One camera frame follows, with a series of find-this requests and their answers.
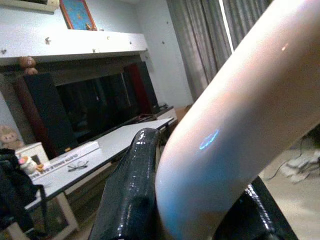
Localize white broom handle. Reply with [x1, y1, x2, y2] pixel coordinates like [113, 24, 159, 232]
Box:
[154, 0, 320, 240]

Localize black cloth bag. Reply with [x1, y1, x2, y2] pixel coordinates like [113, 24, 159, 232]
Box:
[0, 147, 48, 238]

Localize black flat screen television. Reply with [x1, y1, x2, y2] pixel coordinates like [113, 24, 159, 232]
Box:
[55, 72, 141, 146]

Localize white wall shelf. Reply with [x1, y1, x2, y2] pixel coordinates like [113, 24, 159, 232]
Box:
[0, 29, 149, 66]

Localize framed blue picture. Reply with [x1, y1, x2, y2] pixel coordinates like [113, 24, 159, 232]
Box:
[59, 0, 98, 31]

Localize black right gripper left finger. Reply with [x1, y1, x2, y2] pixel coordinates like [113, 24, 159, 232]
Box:
[89, 127, 162, 240]

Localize white long cardboard box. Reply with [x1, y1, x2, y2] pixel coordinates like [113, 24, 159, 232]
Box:
[27, 141, 106, 181]

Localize brown bear figurine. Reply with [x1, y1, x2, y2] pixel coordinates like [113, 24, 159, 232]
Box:
[19, 55, 39, 76]

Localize black tall speaker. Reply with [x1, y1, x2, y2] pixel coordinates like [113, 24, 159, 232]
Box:
[23, 72, 79, 157]

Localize white air conditioner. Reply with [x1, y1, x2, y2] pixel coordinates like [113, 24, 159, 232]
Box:
[0, 0, 60, 15]

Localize white power strip with cables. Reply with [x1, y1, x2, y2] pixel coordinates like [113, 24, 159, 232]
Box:
[264, 147, 320, 185]

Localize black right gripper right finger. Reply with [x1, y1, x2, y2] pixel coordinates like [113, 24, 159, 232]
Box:
[213, 176, 300, 240]

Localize beige plush bear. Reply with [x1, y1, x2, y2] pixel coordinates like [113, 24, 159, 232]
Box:
[0, 124, 25, 150]

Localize small white pink figurine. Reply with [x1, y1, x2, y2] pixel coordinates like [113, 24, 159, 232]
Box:
[17, 155, 39, 176]

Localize grey curtain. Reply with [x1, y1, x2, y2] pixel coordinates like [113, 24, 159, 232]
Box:
[166, 0, 272, 102]

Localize black eyeglasses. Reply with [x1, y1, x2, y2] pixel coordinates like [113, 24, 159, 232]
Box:
[67, 160, 90, 173]

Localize white low tv table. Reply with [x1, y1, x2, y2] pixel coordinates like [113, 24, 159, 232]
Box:
[7, 116, 176, 235]

